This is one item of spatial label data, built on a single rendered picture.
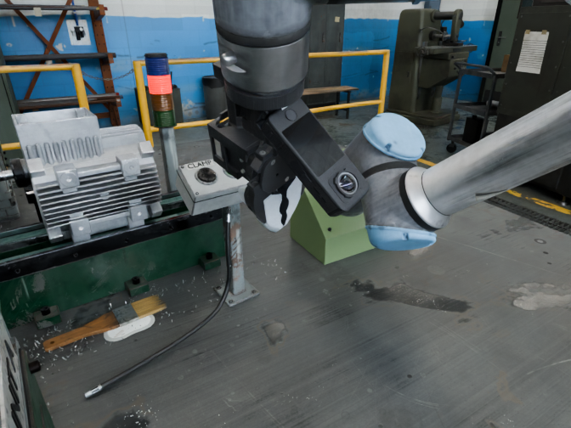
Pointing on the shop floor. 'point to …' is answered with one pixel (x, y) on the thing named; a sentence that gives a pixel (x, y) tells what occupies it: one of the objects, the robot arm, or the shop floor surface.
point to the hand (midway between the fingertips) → (280, 226)
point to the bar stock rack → (70, 59)
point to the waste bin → (214, 96)
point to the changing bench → (332, 92)
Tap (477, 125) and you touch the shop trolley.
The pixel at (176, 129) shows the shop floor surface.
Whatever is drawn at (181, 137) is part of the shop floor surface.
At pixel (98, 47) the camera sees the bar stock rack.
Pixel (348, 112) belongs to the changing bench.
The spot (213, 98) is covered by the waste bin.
